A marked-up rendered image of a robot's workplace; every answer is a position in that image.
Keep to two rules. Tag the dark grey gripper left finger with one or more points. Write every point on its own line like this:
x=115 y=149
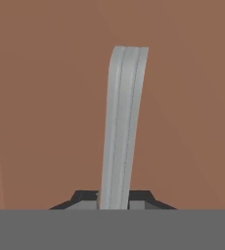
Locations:
x=81 y=199

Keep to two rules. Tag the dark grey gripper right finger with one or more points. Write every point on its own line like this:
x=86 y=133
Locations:
x=144 y=199

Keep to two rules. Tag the brown wooden drawer front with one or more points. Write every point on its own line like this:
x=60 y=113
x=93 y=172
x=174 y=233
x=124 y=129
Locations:
x=46 y=97

